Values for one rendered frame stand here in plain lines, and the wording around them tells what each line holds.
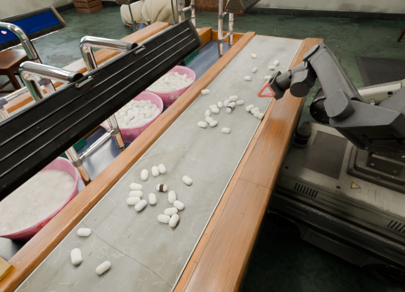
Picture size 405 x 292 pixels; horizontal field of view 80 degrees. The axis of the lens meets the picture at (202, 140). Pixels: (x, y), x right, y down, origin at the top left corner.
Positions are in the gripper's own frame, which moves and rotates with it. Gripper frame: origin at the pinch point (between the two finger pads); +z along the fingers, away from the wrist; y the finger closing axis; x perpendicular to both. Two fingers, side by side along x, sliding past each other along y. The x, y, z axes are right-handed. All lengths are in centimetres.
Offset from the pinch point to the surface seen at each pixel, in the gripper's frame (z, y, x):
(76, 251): 18, 72, -9
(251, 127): 3.9, 11.3, 6.2
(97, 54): 80, -16, -64
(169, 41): -6.5, 31.3, -31.7
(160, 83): 41.5, -3.2, -26.9
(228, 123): 10.2, 12.6, 0.6
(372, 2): -12, -445, 84
